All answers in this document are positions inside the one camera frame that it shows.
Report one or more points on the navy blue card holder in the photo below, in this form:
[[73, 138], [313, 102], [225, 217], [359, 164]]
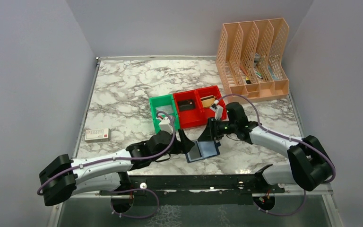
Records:
[[208, 149]]

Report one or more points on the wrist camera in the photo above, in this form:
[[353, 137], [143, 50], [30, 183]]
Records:
[[218, 111], [166, 124]]

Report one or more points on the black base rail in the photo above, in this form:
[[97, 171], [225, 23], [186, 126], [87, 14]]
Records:
[[184, 190]]

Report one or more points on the peach desk file organizer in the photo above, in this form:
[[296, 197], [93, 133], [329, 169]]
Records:
[[249, 60]]

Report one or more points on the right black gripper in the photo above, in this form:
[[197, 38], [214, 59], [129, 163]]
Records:
[[211, 132]]

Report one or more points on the round grey tin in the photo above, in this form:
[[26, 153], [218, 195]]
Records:
[[257, 58]]

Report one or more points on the red pencil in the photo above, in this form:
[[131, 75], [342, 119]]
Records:
[[244, 71]]

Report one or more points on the black card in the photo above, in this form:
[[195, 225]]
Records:
[[186, 105]]

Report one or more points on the dark VIP card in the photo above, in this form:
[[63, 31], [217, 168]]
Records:
[[194, 153]]

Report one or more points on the silver VIP card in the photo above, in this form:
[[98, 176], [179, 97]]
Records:
[[165, 108]]

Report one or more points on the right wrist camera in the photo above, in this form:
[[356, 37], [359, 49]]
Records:
[[218, 111]]

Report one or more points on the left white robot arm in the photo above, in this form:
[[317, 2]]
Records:
[[65, 177]]

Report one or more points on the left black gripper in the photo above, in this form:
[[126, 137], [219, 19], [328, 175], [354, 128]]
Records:
[[186, 144]]

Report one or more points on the white red small box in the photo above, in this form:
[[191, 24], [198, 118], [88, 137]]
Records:
[[97, 135]]

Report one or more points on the green marker pen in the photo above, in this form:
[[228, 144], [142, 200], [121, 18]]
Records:
[[258, 75]]

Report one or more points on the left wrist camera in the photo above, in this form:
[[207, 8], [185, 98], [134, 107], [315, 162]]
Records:
[[166, 124]]

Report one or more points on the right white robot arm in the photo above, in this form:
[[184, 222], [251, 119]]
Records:
[[308, 166]]

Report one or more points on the red double bin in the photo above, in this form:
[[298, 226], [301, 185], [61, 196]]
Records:
[[199, 115]]

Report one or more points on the gold striped card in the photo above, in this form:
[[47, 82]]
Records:
[[207, 101]]

